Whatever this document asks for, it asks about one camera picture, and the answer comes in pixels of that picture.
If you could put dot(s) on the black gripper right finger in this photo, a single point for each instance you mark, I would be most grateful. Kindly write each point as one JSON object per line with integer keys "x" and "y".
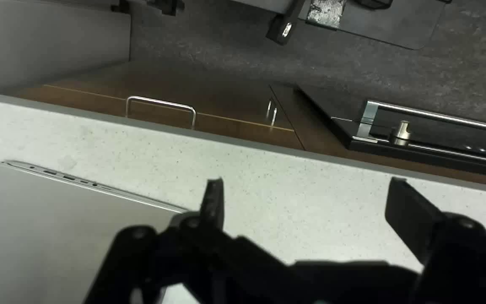
{"x": 408, "y": 212}

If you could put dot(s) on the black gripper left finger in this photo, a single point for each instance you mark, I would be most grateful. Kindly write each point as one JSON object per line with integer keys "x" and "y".
{"x": 212, "y": 205}

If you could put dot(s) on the silver oven knob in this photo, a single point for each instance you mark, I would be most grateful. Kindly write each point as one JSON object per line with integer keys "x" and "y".
{"x": 401, "y": 133}

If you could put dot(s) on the brown wooden drawer front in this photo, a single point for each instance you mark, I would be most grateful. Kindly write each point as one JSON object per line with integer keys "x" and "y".
{"x": 226, "y": 128}

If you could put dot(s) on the brown wooden cabinet door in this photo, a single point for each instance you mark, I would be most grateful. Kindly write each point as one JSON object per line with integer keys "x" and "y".
{"x": 197, "y": 96}

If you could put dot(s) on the silver closed laptop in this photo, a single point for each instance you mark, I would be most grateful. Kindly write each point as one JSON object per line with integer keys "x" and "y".
{"x": 57, "y": 237}

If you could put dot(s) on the black perforated mounting board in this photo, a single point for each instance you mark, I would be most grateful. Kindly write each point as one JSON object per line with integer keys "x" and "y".
{"x": 388, "y": 23}

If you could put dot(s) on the black clamp post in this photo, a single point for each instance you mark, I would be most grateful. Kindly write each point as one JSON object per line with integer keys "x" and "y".
{"x": 281, "y": 28}

